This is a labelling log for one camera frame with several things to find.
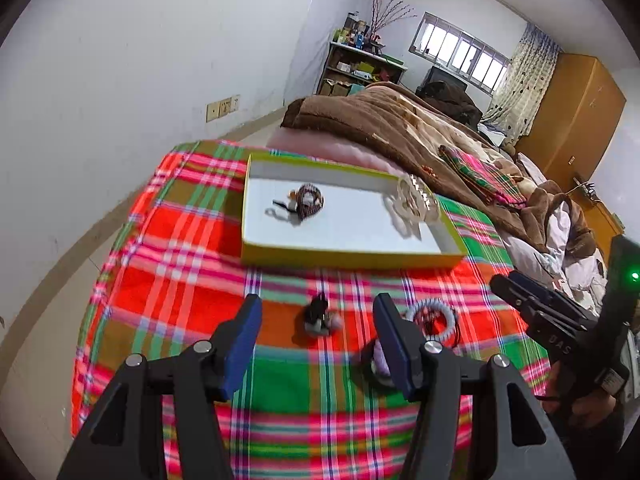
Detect person's right forearm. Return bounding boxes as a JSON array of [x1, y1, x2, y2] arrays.
[[562, 422, 628, 480]]

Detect dark clothing pile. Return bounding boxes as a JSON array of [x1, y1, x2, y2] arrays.
[[416, 82, 484, 127]]

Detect brown fleece blanket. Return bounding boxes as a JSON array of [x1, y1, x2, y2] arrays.
[[280, 82, 597, 261]]

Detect clutter of bottles and boxes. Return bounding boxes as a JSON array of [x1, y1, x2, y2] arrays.
[[334, 11, 387, 53]]

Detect beige wall socket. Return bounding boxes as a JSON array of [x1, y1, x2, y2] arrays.
[[206, 95, 240, 122]]

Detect wooden side cabinet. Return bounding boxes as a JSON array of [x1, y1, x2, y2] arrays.
[[575, 180, 627, 253]]

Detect wooden shelf unit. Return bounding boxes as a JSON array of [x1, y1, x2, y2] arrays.
[[316, 40, 407, 98]]

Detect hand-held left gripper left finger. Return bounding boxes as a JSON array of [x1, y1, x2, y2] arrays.
[[57, 294, 263, 480]]

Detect purple coil hair tie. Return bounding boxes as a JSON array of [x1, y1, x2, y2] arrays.
[[372, 341, 398, 378]]

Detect pink mattress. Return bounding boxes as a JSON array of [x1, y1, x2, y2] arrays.
[[266, 127, 401, 177]]

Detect clear hair claw clip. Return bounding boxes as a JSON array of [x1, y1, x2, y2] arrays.
[[384, 176, 441, 238]]

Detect patterned curtain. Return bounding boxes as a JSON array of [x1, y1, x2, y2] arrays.
[[481, 24, 562, 142]]

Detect blue coil hair tie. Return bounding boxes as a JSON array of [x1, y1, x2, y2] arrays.
[[404, 300, 459, 347]]

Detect dried flower branches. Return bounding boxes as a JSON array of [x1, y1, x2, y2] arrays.
[[367, 0, 417, 36]]

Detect wooden wardrobe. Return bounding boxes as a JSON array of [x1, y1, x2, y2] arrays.
[[515, 52, 627, 196]]

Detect white bedding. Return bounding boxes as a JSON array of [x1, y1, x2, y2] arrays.
[[502, 195, 610, 311]]

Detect black hair tie with pearl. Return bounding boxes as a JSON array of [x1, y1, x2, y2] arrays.
[[304, 294, 346, 337]]

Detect folded plaid cloth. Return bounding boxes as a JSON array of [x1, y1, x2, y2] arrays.
[[439, 145, 529, 207]]

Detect barred window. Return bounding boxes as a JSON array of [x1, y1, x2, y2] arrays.
[[409, 11, 512, 94]]

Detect red plaid cloth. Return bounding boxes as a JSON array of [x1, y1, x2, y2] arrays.
[[70, 140, 556, 480]]

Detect person's right hand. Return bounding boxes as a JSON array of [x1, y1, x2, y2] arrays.
[[569, 389, 626, 431]]

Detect brown bead bracelet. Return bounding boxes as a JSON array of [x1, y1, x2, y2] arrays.
[[292, 183, 326, 221]]

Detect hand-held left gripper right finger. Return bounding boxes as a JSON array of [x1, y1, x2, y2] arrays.
[[372, 292, 576, 480]]

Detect yellow-green cardboard box tray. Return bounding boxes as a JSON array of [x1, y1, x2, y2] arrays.
[[241, 152, 467, 272]]

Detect plain black hair tie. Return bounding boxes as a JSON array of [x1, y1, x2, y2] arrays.
[[265, 199, 301, 221]]

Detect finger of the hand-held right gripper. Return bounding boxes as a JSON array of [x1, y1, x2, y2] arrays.
[[489, 274, 587, 358], [509, 270, 601, 322]]

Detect black television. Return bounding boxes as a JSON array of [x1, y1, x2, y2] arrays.
[[422, 65, 469, 96]]

